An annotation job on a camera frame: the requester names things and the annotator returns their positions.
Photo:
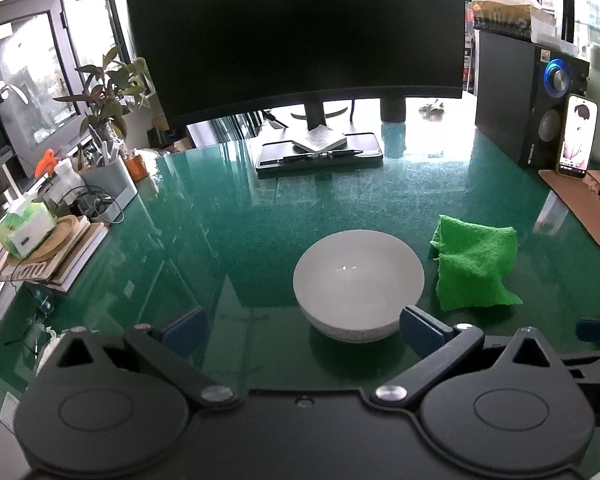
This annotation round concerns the brown leather mat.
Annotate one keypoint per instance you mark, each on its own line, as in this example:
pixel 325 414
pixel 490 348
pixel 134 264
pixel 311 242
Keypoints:
pixel 585 210

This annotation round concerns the orange pot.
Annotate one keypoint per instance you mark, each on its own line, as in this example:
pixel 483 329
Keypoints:
pixel 136 167

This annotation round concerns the orange trigger spray bottle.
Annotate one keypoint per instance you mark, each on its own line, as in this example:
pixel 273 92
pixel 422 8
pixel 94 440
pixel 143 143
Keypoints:
pixel 47 162

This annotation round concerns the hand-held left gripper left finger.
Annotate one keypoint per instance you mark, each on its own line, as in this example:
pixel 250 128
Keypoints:
pixel 185 330

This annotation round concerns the green cloth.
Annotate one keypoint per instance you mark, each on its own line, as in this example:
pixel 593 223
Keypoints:
pixel 470 265

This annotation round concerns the crumpled grey wrapper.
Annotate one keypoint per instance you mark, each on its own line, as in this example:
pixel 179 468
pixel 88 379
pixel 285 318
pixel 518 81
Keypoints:
pixel 432 109

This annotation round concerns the round wooden tray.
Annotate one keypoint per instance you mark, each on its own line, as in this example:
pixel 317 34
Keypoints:
pixel 67 232

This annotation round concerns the black monitor stand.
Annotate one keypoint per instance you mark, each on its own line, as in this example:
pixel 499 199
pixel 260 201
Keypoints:
pixel 280 152

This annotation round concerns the white bowl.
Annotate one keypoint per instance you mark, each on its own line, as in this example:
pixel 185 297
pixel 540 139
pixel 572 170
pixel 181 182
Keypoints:
pixel 355 270

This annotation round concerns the black pen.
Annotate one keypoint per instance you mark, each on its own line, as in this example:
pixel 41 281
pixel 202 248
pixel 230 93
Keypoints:
pixel 296 157
pixel 345 153

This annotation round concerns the green leafy plant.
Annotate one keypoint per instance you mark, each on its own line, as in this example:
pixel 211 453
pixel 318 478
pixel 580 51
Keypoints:
pixel 107 95

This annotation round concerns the smartphone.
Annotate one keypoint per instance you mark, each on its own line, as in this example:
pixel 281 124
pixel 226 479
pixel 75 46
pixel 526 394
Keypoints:
pixel 577 135

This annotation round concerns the green white tissue box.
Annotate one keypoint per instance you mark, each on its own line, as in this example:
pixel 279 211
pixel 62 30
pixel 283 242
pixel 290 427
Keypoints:
pixel 22 230

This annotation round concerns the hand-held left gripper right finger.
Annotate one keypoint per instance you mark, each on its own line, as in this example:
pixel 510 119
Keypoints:
pixel 420 325

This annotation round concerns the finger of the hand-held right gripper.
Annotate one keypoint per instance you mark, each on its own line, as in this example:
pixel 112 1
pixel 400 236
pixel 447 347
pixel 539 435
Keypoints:
pixel 597 330

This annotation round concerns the grey framed glass door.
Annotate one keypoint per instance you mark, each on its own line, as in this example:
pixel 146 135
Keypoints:
pixel 30 60

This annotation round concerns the white rectangular planter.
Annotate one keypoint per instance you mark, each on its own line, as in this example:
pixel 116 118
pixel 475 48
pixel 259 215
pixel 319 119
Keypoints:
pixel 110 185

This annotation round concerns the yellow cardboard box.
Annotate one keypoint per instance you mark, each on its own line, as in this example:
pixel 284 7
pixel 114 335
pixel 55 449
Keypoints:
pixel 500 15

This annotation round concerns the black speaker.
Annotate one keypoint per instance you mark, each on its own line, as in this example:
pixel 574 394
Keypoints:
pixel 505 90

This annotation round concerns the black computer monitor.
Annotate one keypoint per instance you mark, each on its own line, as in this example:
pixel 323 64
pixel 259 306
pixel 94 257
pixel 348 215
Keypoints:
pixel 290 35

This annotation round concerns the stack of books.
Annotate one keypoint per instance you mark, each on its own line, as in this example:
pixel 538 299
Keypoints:
pixel 75 260

